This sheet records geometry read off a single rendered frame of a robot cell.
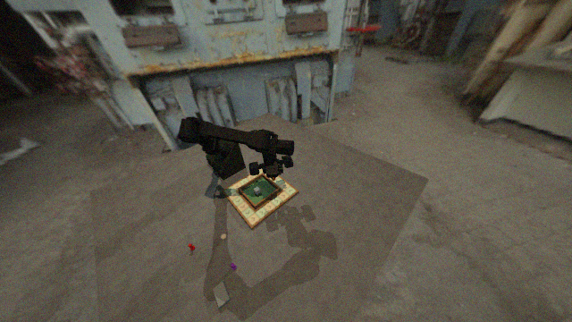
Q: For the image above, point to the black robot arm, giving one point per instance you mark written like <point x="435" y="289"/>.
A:
<point x="208" y="135"/>

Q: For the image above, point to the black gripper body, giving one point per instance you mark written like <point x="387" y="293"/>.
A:
<point x="254" y="167"/>

